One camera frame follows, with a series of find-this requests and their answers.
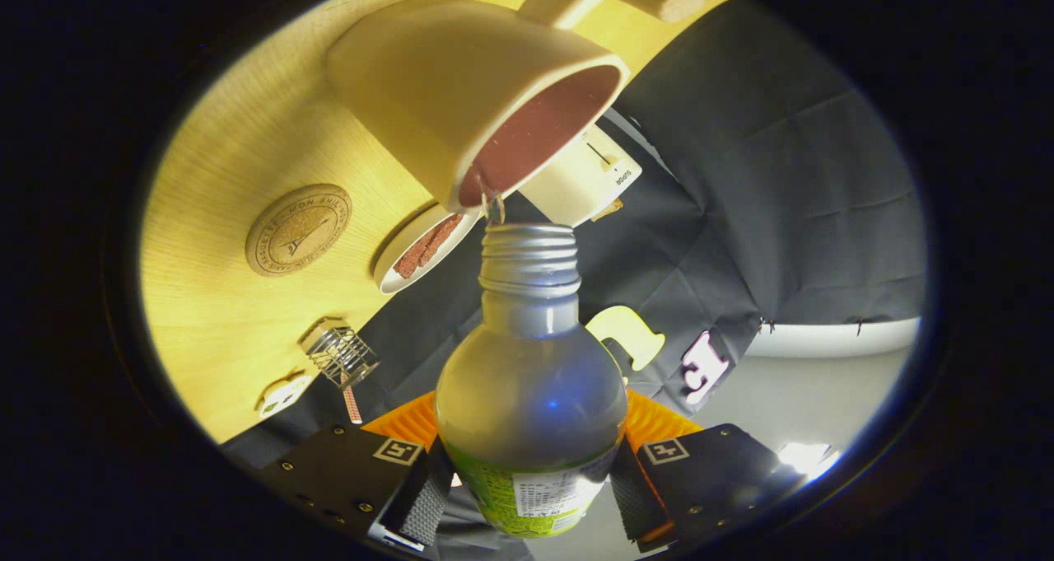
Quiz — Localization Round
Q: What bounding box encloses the metal wire basket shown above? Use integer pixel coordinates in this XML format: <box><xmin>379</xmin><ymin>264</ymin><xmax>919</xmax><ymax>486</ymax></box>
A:
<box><xmin>301</xmin><ymin>318</ymin><xmax>381</xmax><ymax>390</ymax></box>

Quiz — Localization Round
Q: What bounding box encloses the brown meat slice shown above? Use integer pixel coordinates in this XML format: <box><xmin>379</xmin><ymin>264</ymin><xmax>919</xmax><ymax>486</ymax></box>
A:
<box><xmin>394</xmin><ymin>225</ymin><xmax>450</xmax><ymax>280</ymax></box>
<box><xmin>420</xmin><ymin>213</ymin><xmax>464</xmax><ymax>269</ymax></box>

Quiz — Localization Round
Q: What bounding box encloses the small white dish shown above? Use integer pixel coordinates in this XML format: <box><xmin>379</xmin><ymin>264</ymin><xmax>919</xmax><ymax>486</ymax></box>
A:
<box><xmin>257</xmin><ymin>370</ymin><xmax>314</xmax><ymax>419</ymax></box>

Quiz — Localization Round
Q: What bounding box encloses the wooden table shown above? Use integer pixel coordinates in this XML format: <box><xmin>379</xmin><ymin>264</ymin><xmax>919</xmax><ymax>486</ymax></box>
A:
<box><xmin>140</xmin><ymin>0</ymin><xmax>734</xmax><ymax>445</ymax></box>

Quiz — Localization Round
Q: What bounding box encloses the round cork coaster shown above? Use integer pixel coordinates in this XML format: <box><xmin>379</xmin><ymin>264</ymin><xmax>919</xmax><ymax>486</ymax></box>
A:
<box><xmin>245</xmin><ymin>184</ymin><xmax>353</xmax><ymax>278</ymax></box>

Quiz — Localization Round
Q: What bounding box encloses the white cup wooden handle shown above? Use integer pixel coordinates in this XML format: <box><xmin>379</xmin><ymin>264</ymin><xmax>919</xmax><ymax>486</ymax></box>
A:
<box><xmin>325</xmin><ymin>0</ymin><xmax>709</xmax><ymax>213</ymax></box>

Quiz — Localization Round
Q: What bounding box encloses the white toaster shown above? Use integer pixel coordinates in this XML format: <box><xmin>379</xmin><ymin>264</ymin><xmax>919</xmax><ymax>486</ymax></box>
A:
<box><xmin>519</xmin><ymin>124</ymin><xmax>643</xmax><ymax>228</ymax></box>

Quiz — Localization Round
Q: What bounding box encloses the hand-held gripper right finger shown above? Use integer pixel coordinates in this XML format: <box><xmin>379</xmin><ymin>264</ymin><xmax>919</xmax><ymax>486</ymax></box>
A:
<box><xmin>609</xmin><ymin>390</ymin><xmax>804</xmax><ymax>554</ymax></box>

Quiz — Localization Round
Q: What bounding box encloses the silver bottle green label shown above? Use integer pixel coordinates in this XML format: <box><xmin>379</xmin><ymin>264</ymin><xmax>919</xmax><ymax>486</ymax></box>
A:
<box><xmin>435</xmin><ymin>222</ymin><xmax>629</xmax><ymax>540</ymax></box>

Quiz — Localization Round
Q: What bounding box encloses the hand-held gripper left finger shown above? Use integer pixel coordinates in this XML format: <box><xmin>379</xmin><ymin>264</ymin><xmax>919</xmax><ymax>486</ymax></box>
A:
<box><xmin>259</xmin><ymin>390</ymin><xmax>455</xmax><ymax>555</ymax></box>

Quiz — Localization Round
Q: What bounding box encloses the white oval plate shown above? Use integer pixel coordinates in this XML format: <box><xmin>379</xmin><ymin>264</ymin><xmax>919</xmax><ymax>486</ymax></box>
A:
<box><xmin>372</xmin><ymin>203</ymin><xmax>483</xmax><ymax>296</ymax></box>

